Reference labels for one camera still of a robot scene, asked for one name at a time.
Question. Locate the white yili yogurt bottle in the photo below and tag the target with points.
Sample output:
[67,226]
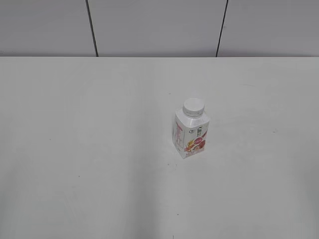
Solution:
[189,134]

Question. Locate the white round bottle cap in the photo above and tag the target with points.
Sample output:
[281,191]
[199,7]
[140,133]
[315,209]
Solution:
[193,107]

